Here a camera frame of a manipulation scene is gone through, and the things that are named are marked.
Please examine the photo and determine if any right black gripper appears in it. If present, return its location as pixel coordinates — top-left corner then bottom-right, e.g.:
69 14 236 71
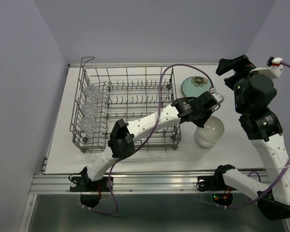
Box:
217 55 260 114

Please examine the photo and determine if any light green flower plate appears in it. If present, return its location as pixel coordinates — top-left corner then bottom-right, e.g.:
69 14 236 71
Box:
181 76 216 97

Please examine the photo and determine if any white ribbed bowl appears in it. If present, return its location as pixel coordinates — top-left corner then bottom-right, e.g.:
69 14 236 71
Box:
194 130 219 147
197 116 225 139

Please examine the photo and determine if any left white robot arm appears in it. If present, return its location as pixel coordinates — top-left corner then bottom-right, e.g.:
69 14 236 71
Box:
80 91 224 190

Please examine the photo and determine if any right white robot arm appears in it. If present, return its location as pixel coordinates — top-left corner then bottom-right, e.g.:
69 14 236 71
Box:
213 55 290 220

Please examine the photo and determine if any clear glass cup middle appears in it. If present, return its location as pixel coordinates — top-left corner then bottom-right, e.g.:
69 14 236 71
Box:
81 102 99 118

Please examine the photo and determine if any clear glass cup front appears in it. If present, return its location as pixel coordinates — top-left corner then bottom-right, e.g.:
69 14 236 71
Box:
78 117 97 134

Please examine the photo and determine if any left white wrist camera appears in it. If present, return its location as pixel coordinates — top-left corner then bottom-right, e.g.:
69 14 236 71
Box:
211 93 225 104

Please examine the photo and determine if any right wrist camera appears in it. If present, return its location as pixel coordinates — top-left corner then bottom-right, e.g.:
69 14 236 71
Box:
251 57 285 79

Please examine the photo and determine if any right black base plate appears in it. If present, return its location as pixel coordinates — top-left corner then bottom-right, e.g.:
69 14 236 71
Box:
196 175 237 192

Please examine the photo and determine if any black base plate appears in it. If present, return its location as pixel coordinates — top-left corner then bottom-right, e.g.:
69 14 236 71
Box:
68 176 113 192
196 175 237 192

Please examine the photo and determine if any grey wire dish rack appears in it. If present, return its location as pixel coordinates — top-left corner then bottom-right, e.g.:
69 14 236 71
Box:
70 57 177 153

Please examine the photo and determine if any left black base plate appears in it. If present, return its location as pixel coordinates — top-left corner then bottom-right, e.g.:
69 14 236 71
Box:
68 176 113 192

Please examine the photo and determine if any aluminium mounting rail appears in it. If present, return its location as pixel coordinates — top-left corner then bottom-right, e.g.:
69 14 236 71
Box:
29 172 213 195

